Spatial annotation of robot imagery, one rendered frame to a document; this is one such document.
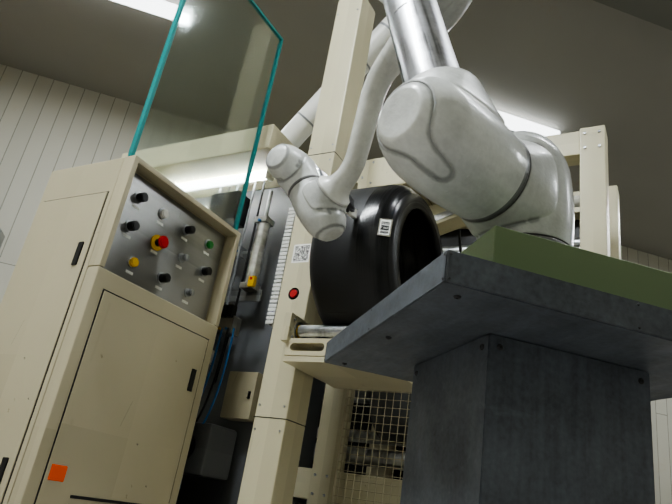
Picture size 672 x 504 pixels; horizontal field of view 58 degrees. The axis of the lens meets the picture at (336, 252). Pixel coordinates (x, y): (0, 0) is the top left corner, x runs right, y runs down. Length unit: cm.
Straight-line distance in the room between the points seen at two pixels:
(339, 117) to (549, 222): 162
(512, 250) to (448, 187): 14
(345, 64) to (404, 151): 183
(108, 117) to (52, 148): 59
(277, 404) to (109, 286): 67
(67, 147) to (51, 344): 436
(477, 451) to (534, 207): 39
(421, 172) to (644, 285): 35
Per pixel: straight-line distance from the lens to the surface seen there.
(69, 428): 181
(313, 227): 152
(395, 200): 200
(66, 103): 634
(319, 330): 200
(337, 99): 259
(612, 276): 93
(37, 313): 197
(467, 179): 91
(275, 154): 160
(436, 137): 87
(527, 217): 100
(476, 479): 81
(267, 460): 208
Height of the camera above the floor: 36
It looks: 23 degrees up
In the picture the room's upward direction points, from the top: 10 degrees clockwise
